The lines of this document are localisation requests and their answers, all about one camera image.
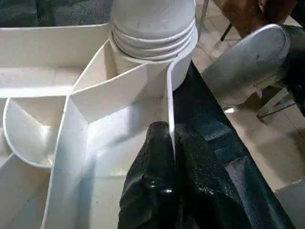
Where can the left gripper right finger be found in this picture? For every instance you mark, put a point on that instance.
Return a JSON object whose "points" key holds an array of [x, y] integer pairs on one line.
{"points": [[202, 190]]}

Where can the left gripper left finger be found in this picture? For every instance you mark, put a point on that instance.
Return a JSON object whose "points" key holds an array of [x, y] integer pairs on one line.
{"points": [[152, 183]]}

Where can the white plastic table leg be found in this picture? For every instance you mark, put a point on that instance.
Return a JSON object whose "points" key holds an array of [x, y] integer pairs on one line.
{"points": [[152, 19]]}

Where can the white plastic table top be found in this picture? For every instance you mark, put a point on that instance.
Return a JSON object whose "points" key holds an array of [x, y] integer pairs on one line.
{"points": [[35, 59]]}

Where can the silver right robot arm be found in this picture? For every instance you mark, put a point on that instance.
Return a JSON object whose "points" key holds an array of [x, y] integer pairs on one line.
{"points": [[250, 59]]}

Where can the black tripod stand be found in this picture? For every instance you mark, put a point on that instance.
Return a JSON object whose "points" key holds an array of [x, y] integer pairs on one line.
{"points": [[225, 32]]}

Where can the brown armchair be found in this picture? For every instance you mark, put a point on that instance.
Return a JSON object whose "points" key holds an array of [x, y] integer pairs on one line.
{"points": [[250, 12]]}

